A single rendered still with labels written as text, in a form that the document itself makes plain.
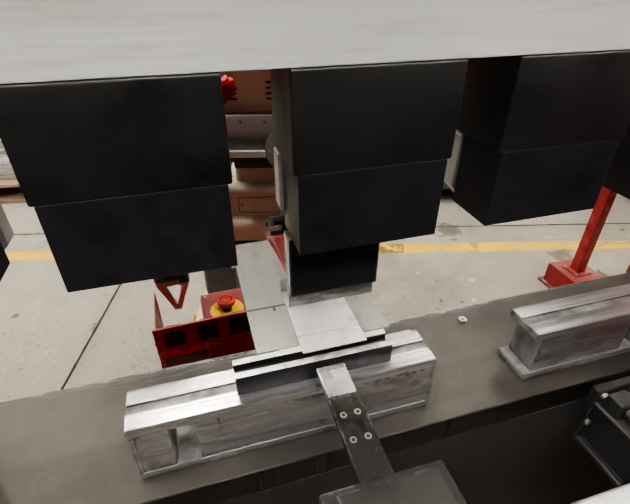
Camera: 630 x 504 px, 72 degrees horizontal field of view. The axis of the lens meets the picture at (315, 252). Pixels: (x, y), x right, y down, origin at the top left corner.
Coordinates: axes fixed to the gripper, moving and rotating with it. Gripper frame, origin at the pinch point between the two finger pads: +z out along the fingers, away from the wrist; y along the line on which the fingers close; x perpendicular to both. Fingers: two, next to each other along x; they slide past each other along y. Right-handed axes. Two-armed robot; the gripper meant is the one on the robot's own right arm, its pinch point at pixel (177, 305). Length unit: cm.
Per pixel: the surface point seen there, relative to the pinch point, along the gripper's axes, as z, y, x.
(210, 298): 1.5, -3.4, 6.9
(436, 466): -8, 63, 22
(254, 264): -14.5, 23.0, 14.0
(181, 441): 1.4, 39.9, -1.0
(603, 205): 18, -53, 186
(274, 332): -10.5, 38.8, 13.1
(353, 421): -7, 54, 17
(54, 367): 59, -95, -58
